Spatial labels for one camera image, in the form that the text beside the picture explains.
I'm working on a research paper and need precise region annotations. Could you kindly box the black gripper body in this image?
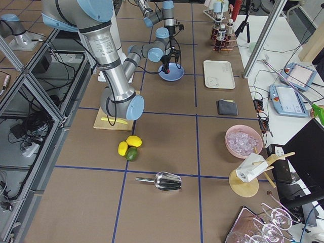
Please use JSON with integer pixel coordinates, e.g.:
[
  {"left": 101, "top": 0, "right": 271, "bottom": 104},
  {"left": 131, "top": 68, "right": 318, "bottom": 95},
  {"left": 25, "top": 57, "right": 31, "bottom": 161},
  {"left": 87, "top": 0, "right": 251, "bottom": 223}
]
[
  {"left": 161, "top": 48, "right": 180, "bottom": 65},
  {"left": 166, "top": 24, "right": 184, "bottom": 38}
]

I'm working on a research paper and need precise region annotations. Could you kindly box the blue plate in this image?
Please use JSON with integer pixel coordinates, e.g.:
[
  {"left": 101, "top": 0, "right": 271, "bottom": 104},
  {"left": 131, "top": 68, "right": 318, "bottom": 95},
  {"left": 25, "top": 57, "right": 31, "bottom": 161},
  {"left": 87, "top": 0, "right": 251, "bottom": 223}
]
[{"left": 158, "top": 62, "right": 185, "bottom": 82}]

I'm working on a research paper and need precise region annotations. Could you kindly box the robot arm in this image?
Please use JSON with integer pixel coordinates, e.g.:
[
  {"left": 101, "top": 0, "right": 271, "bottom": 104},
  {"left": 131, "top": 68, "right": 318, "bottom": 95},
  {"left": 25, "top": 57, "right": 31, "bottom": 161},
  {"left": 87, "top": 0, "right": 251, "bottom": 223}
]
[
  {"left": 134, "top": 0, "right": 184, "bottom": 37},
  {"left": 42, "top": 1, "right": 180, "bottom": 120}
]

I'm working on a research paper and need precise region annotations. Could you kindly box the tea bottle white cap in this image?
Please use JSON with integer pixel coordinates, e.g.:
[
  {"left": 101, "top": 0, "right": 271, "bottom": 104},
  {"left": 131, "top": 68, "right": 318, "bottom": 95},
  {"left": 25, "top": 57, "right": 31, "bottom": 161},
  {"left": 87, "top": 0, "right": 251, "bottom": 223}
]
[{"left": 217, "top": 24, "right": 226, "bottom": 48}]

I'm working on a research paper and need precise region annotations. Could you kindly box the cream bear tray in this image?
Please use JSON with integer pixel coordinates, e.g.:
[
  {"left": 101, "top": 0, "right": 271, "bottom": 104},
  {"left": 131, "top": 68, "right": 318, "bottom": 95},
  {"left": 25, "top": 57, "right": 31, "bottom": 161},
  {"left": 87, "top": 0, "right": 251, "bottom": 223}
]
[{"left": 203, "top": 60, "right": 235, "bottom": 90}]

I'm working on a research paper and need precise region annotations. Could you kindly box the yellow plastic knife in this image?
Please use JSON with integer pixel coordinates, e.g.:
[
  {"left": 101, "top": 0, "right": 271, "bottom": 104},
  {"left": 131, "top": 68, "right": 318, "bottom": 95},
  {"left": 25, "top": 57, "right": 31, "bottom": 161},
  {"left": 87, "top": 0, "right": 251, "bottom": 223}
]
[{"left": 101, "top": 117, "right": 128, "bottom": 125}]

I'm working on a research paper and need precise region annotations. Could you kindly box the grey yellow folded cloth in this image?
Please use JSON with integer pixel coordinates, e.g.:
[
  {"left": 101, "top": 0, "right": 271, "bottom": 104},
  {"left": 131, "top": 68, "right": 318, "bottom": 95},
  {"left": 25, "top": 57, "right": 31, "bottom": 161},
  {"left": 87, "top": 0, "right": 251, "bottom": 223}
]
[{"left": 217, "top": 99, "right": 238, "bottom": 115}]

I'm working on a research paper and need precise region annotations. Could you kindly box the round yellow lemon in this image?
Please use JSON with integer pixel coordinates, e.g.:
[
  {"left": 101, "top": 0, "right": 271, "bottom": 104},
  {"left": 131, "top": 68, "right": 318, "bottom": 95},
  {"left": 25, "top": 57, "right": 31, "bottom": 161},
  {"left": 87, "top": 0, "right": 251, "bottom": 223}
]
[{"left": 126, "top": 135, "right": 142, "bottom": 147}]

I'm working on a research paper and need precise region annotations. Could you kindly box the black tripod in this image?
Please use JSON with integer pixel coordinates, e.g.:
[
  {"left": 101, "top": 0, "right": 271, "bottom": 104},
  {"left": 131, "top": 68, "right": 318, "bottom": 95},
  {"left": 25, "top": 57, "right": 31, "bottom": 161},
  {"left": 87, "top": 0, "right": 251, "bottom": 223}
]
[{"left": 234, "top": 0, "right": 252, "bottom": 43}]

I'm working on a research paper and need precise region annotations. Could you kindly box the green bowl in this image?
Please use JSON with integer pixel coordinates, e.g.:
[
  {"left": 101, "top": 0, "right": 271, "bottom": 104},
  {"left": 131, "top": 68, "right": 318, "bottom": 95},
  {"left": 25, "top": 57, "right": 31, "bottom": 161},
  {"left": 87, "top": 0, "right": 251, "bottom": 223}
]
[{"left": 249, "top": 42, "right": 257, "bottom": 53}]

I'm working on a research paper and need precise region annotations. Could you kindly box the wooden cutting board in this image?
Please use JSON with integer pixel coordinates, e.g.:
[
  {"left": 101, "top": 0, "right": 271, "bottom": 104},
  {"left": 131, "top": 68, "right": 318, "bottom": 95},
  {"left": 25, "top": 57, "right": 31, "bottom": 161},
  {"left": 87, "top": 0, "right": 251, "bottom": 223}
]
[{"left": 93, "top": 90, "right": 141, "bottom": 132}]

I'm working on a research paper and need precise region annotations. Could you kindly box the elongated yellow lemon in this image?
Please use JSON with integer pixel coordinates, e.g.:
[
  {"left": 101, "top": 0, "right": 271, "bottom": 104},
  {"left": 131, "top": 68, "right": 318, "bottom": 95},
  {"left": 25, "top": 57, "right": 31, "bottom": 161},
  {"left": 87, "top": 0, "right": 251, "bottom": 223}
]
[{"left": 117, "top": 141, "right": 129, "bottom": 156}]

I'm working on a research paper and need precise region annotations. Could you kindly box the green avocado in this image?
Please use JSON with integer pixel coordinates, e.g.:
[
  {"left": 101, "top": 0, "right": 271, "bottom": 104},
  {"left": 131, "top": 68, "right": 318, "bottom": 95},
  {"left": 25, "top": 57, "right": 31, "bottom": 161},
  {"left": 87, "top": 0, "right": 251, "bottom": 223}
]
[{"left": 125, "top": 147, "right": 138, "bottom": 161}]

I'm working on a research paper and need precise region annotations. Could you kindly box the pink bowl of ice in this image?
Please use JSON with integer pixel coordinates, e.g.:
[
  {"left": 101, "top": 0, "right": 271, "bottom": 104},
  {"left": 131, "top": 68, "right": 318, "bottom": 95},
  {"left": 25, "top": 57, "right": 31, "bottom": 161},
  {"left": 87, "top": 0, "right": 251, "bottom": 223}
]
[{"left": 225, "top": 125, "right": 263, "bottom": 158}]

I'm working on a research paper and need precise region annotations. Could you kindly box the steel ice scoop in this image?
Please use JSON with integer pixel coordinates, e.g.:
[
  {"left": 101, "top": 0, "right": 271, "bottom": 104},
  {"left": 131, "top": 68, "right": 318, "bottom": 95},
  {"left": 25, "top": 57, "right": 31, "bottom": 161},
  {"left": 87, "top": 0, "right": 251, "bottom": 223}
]
[{"left": 136, "top": 172, "right": 182, "bottom": 191}]

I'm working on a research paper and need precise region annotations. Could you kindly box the teach pendant near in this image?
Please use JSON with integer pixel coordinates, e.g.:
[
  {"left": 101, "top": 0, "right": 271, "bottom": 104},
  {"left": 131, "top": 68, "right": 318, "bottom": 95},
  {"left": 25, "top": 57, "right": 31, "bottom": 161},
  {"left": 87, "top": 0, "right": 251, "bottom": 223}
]
[{"left": 269, "top": 85, "right": 308, "bottom": 118}]

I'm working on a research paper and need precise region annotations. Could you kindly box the teach pendant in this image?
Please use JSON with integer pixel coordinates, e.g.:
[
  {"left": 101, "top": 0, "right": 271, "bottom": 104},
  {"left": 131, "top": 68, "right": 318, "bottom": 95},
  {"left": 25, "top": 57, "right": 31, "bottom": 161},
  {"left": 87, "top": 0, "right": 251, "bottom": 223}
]
[
  {"left": 269, "top": 85, "right": 308, "bottom": 118},
  {"left": 280, "top": 62, "right": 317, "bottom": 92}
]

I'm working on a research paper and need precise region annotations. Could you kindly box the teach pendant far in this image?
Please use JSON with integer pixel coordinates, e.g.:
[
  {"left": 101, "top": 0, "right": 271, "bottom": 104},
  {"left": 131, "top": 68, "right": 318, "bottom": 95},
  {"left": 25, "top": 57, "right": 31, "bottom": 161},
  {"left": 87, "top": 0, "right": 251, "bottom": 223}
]
[{"left": 280, "top": 62, "right": 317, "bottom": 92}]

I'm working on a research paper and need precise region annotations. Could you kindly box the wooden stand with base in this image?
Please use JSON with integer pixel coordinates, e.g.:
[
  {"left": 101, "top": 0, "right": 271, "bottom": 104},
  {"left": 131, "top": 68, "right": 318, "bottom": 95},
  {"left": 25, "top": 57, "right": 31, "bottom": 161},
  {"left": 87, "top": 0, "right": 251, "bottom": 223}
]
[{"left": 229, "top": 152, "right": 295, "bottom": 197}]

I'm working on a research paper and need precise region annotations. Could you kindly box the reacher grabber stick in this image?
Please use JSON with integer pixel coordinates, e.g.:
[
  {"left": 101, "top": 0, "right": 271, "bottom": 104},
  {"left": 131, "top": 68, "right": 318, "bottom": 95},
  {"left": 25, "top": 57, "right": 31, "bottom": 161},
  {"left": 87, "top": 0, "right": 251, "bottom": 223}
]
[{"left": 261, "top": 59, "right": 324, "bottom": 125}]

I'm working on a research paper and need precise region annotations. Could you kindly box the black monitor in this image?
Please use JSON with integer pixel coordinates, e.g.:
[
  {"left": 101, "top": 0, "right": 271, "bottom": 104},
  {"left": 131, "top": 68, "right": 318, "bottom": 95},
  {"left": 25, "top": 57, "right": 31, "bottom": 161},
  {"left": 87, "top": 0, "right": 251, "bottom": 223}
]
[{"left": 267, "top": 118, "right": 323, "bottom": 209}]

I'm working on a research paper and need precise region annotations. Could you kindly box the wine glass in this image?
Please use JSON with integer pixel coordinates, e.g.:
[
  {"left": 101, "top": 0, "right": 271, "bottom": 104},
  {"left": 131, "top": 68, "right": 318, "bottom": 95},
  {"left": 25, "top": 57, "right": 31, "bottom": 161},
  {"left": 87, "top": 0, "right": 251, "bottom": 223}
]
[{"left": 260, "top": 203, "right": 292, "bottom": 230}]

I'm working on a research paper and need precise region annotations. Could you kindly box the white wire cup rack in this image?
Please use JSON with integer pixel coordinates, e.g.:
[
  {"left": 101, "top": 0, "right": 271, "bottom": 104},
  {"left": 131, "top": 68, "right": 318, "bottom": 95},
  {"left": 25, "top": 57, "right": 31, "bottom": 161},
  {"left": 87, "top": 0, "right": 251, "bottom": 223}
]
[{"left": 203, "top": 0, "right": 229, "bottom": 20}]

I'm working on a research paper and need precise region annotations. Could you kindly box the copper wire bottle rack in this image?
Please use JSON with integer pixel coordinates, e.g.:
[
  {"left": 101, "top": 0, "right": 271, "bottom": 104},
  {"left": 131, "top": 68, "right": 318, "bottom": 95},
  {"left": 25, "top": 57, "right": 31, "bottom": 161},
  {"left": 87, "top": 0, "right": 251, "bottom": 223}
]
[{"left": 211, "top": 24, "right": 236, "bottom": 52}]

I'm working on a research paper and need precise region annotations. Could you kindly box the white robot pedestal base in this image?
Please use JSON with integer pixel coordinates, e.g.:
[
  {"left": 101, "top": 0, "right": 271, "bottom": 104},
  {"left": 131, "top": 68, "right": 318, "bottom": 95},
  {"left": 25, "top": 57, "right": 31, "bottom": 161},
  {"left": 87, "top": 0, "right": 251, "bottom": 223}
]
[{"left": 98, "top": 11, "right": 134, "bottom": 84}]

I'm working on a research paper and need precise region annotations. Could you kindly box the aluminium frame post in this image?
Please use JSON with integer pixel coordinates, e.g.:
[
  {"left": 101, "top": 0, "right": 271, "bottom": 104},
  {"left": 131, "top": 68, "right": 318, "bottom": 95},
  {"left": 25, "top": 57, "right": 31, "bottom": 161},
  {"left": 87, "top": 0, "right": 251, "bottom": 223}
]
[{"left": 242, "top": 0, "right": 287, "bottom": 78}]

